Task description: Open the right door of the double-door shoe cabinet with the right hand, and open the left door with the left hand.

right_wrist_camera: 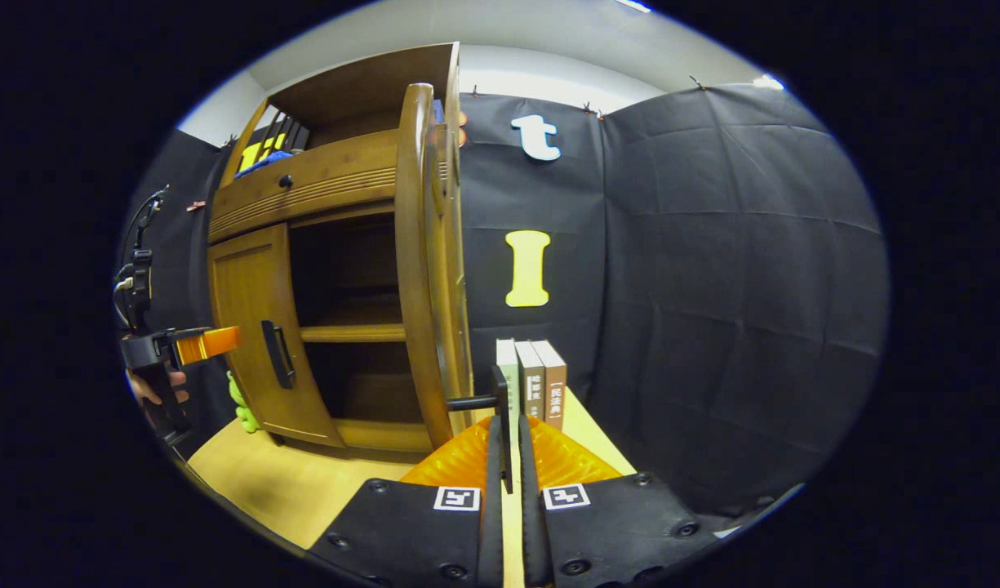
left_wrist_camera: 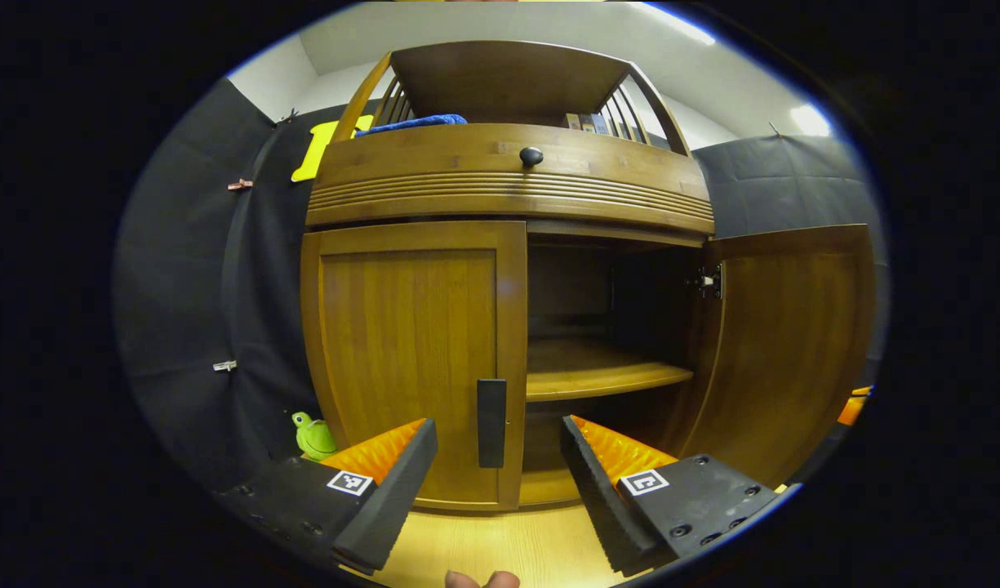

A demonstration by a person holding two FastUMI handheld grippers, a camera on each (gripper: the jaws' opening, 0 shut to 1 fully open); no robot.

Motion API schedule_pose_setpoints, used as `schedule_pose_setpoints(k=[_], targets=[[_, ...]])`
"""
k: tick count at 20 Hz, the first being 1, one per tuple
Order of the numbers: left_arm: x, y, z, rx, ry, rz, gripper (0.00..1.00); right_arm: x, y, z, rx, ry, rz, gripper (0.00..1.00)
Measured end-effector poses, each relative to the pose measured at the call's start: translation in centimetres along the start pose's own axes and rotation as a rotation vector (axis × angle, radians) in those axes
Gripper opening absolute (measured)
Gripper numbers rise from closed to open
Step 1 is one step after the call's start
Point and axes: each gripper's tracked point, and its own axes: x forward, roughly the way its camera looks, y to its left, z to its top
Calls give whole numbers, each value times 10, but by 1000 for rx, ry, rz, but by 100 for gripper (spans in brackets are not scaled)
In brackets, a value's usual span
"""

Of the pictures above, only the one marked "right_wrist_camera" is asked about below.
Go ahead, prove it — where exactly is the black backdrop cloth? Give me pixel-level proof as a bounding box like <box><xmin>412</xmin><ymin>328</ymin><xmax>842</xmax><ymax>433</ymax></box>
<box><xmin>120</xmin><ymin>82</ymin><xmax>891</xmax><ymax>523</ymax></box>

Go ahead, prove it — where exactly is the wooden inner shelf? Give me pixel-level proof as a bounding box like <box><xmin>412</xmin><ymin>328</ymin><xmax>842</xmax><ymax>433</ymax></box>
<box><xmin>299</xmin><ymin>323</ymin><xmax>407</xmax><ymax>343</ymax></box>

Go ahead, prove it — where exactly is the blue cloth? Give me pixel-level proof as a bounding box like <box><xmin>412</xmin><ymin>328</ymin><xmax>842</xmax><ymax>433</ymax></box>
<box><xmin>234</xmin><ymin>149</ymin><xmax>295</xmax><ymax>179</ymax></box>

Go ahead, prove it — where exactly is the green frog toy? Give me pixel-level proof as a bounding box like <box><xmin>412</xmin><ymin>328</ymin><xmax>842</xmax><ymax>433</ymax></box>
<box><xmin>226</xmin><ymin>370</ymin><xmax>261</xmax><ymax>434</ymax></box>

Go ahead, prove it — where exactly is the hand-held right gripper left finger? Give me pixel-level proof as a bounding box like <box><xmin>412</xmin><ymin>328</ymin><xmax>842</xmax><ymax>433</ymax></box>
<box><xmin>308</xmin><ymin>415</ymin><xmax>507</xmax><ymax>588</ymax></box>

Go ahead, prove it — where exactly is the black door handle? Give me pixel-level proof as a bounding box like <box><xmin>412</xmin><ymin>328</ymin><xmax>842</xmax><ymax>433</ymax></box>
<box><xmin>448</xmin><ymin>365</ymin><xmax>513</xmax><ymax>495</ymax></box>
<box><xmin>260</xmin><ymin>320</ymin><xmax>296</xmax><ymax>390</ymax></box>

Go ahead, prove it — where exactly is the wooden cabinet drawer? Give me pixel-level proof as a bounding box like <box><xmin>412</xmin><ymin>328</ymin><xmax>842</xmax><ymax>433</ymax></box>
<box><xmin>208</xmin><ymin>129</ymin><xmax>400</xmax><ymax>244</ymax></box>

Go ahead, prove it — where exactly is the grey book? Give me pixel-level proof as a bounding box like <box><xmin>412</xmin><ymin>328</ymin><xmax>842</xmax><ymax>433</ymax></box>
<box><xmin>514</xmin><ymin>341</ymin><xmax>548</xmax><ymax>422</ymax></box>

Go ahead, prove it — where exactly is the wooden double-door shoe cabinet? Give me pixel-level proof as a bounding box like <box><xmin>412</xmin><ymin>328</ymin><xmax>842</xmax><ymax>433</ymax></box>
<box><xmin>206</xmin><ymin>42</ymin><xmax>476</xmax><ymax>454</ymax></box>

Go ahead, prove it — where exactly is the wooden cabinet door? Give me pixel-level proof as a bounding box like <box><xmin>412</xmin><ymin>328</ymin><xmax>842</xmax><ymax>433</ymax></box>
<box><xmin>207</xmin><ymin>222</ymin><xmax>345</xmax><ymax>448</ymax></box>
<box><xmin>396</xmin><ymin>82</ymin><xmax>476</xmax><ymax>448</ymax></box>

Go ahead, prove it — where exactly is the brown book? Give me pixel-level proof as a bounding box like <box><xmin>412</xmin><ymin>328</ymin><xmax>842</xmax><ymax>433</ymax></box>
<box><xmin>532</xmin><ymin>340</ymin><xmax>568</xmax><ymax>432</ymax></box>

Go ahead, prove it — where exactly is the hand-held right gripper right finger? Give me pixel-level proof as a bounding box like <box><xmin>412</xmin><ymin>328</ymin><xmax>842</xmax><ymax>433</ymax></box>
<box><xmin>518</xmin><ymin>415</ymin><xmax>721</xmax><ymax>588</ymax></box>

